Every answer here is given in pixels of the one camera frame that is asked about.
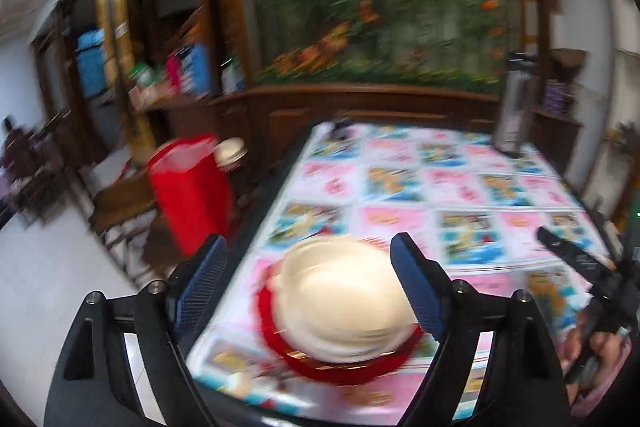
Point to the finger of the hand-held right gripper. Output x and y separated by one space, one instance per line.
570 252

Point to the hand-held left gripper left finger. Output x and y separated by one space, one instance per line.
202 282

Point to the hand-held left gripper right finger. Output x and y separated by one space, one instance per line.
417 287

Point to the large cream ribbed bowl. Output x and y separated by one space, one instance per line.
345 307

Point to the red plate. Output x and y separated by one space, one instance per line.
350 369

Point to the person's right hand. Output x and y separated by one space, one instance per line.
607 347

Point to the red plastic bin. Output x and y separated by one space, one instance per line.
190 197

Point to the printed fruit tablecloth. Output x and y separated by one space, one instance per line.
400 187

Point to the wooden chair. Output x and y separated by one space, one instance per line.
125 202

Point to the cream lidded jar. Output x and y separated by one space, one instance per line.
231 152

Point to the stainless steel thermos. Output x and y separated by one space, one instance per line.
515 117

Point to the purple box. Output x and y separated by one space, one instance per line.
559 97

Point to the wooden cabinet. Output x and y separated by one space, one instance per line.
280 122

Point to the blue and pink packages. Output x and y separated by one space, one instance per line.
190 69

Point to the green packet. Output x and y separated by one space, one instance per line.
145 76

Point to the light blue panel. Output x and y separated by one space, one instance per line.
92 62

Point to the floral wall picture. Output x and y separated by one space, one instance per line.
390 7

